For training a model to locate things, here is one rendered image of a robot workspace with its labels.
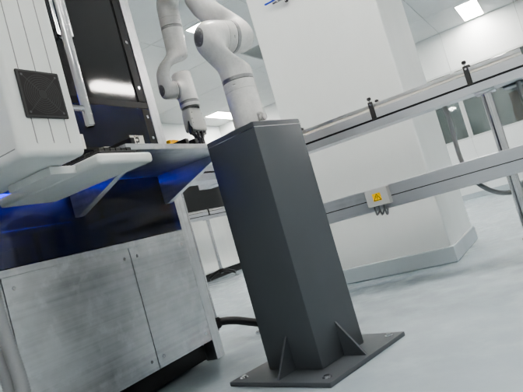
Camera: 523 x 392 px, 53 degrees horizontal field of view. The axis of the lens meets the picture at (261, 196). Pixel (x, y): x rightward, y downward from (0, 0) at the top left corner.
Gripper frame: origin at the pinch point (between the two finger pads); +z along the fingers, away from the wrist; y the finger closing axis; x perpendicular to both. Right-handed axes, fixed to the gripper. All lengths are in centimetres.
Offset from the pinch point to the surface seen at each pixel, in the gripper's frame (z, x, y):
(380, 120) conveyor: 6, 53, -83
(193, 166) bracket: 7.9, -7.3, 0.1
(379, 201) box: 45, 40, -81
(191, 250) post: 41, -29, -10
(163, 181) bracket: 8.8, -25.0, 0.2
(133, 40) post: -61, -26, -8
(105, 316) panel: 56, -29, 48
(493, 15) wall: -201, 94, -794
